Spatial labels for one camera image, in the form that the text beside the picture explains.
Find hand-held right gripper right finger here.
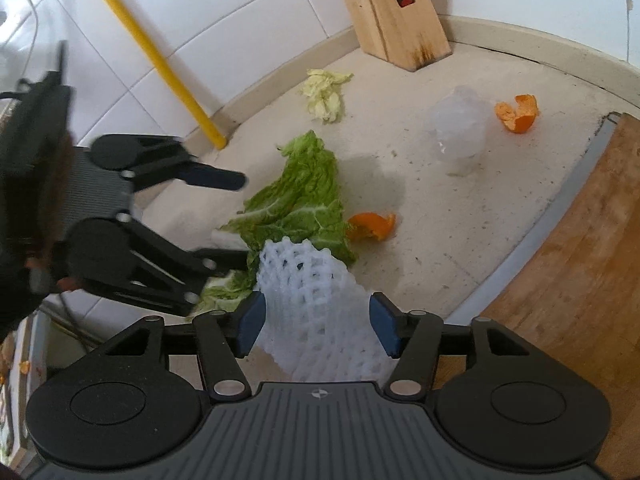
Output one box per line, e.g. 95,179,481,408
368,291,537,404

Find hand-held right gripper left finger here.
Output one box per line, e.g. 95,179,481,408
101,290,268,404

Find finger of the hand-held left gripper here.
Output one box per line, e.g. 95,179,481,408
120,135,249,193
94,212,251,318

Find white foam net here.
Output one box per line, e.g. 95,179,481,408
255,240,396,384

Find napa cabbage leaf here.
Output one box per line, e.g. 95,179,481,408
192,130,359,316

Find orange peel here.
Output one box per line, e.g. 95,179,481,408
495,94,542,135
346,211,397,241

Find pale cabbage scraps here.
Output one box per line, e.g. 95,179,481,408
300,69,354,124

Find clear plastic cup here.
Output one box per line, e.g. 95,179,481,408
425,85,494,177

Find person's left hand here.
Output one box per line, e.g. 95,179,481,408
41,135,84,294

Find yellow pipe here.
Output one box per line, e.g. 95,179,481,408
77,0,228,150

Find wooden cutting board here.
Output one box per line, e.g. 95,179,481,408
432,112,640,466

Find wooden knife block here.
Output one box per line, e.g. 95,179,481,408
330,0,452,72

